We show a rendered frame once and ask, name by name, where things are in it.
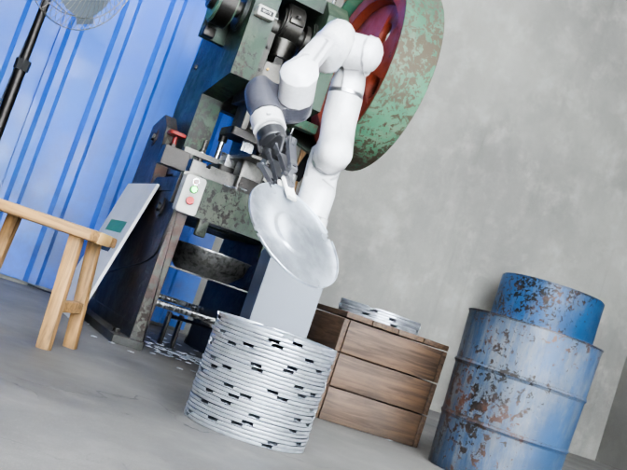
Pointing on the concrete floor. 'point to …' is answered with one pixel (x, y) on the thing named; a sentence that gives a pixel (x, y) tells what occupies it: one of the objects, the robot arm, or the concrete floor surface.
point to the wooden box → (376, 375)
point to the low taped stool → (57, 305)
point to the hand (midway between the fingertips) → (286, 190)
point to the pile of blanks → (258, 387)
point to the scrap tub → (512, 396)
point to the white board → (118, 228)
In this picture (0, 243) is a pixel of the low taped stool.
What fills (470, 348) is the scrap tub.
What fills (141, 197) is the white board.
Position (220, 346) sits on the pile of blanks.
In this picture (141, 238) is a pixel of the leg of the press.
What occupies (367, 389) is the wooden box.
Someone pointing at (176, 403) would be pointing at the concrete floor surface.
